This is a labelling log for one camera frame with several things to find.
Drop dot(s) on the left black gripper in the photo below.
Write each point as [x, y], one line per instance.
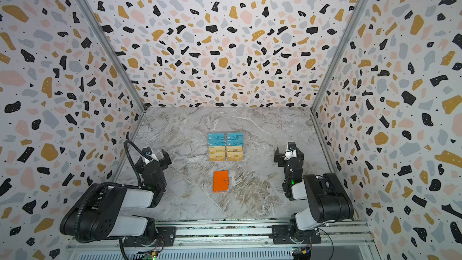
[154, 162]

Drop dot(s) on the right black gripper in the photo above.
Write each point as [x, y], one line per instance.
[289, 157]

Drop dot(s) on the gold card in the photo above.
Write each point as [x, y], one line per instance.
[234, 149]
[217, 156]
[235, 156]
[217, 149]

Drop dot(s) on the orange card holder wallet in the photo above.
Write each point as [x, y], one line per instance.
[220, 181]

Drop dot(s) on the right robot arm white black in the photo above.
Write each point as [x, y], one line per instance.
[328, 202]

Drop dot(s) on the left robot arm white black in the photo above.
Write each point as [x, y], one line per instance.
[97, 215]

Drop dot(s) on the teal card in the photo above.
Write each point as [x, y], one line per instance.
[235, 136]
[216, 136]
[217, 143]
[235, 142]

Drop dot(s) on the teal card back right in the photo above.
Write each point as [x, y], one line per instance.
[235, 136]

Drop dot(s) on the teal card back left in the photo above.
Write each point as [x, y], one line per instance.
[216, 136]

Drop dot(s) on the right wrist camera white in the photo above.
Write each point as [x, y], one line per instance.
[291, 150]

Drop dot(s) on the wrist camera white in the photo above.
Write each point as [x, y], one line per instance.
[148, 154]
[291, 150]

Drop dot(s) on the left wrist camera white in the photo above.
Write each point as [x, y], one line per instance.
[148, 154]

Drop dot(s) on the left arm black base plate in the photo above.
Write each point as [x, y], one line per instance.
[162, 234]

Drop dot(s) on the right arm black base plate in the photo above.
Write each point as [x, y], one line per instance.
[290, 234]

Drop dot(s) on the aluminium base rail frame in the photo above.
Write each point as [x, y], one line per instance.
[250, 240]

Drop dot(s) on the right aluminium corner post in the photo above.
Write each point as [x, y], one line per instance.
[343, 43]

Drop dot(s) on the aluminium corner post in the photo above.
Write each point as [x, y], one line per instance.
[108, 49]
[343, 43]

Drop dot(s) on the left aluminium corner post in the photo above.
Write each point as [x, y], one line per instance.
[108, 49]

